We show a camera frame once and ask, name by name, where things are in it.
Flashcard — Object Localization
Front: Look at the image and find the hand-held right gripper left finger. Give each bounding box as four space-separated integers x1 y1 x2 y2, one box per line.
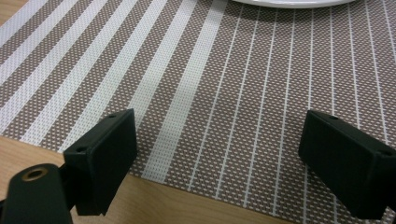
63 107 138 217

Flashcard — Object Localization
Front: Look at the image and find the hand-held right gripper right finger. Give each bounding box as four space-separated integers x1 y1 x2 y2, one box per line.
298 108 396 220

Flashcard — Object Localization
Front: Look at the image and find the brown white striped woven placemat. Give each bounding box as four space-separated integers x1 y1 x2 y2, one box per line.
0 0 396 224

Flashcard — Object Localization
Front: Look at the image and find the white plate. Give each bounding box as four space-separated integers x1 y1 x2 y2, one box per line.
232 0 356 9

